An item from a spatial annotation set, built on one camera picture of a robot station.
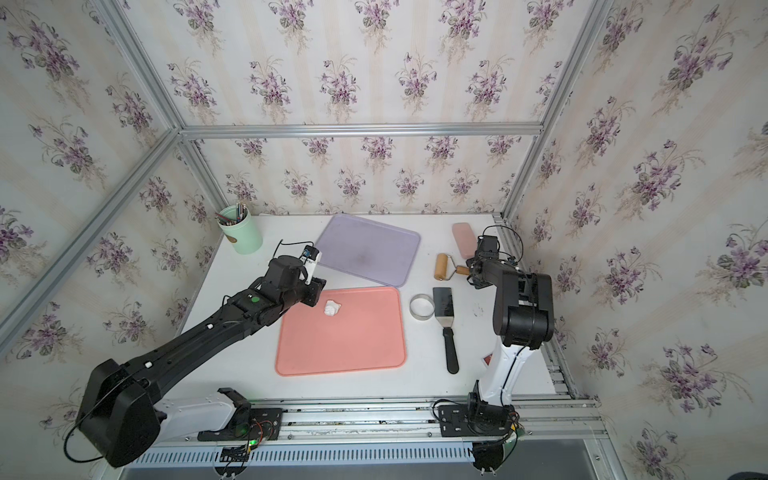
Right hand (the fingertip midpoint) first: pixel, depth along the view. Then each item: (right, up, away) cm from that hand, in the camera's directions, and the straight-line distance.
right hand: (477, 268), depth 102 cm
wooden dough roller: (-11, 0, +1) cm, 11 cm away
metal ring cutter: (-22, -14, -9) cm, 28 cm away
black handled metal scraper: (-14, -12, -8) cm, 20 cm away
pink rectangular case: (-2, +10, +9) cm, 13 cm away
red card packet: (-3, -24, -20) cm, 31 cm away
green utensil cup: (-82, +15, -4) cm, 83 cm away
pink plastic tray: (-38, -19, -14) cm, 45 cm away
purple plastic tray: (-39, +6, +6) cm, 40 cm away
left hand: (-50, -2, -20) cm, 54 cm away
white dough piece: (-49, -12, -12) cm, 52 cm away
